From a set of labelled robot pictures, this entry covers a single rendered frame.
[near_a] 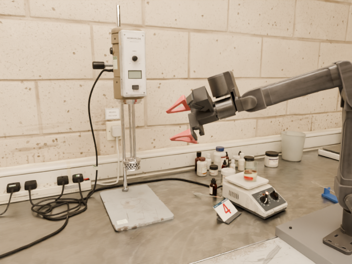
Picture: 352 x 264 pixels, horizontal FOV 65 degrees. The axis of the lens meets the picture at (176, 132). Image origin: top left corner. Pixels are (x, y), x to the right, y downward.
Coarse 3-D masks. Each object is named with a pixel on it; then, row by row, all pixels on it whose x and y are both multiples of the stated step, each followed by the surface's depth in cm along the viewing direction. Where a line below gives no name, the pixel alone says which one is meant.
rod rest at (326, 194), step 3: (324, 189) 107; (324, 192) 107; (327, 192) 108; (324, 195) 107; (327, 195) 106; (330, 195) 106; (333, 195) 106; (327, 198) 106; (330, 198) 105; (333, 198) 104; (336, 198) 104; (333, 201) 103; (336, 201) 102
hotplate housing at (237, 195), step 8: (224, 184) 103; (232, 184) 102; (264, 184) 102; (224, 192) 104; (232, 192) 100; (240, 192) 97; (248, 192) 95; (256, 192) 96; (232, 200) 101; (240, 200) 98; (248, 200) 95; (248, 208) 95; (256, 208) 92; (272, 208) 92; (280, 208) 94; (264, 216) 90
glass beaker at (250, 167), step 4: (244, 160) 102; (248, 160) 102; (252, 160) 102; (256, 160) 101; (244, 164) 100; (248, 164) 98; (252, 164) 97; (256, 164) 98; (244, 168) 100; (248, 168) 98; (252, 168) 98; (256, 168) 98; (244, 172) 100; (248, 172) 98; (252, 172) 98; (256, 172) 99; (244, 176) 100; (248, 176) 99; (252, 176) 98; (256, 176) 99; (244, 180) 100; (248, 180) 99; (252, 180) 99; (256, 180) 100
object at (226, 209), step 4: (228, 200) 97; (224, 204) 94; (228, 204) 95; (216, 208) 91; (220, 208) 92; (224, 208) 93; (228, 208) 94; (232, 208) 95; (220, 212) 91; (224, 212) 92; (228, 212) 93; (232, 212) 94; (224, 216) 90
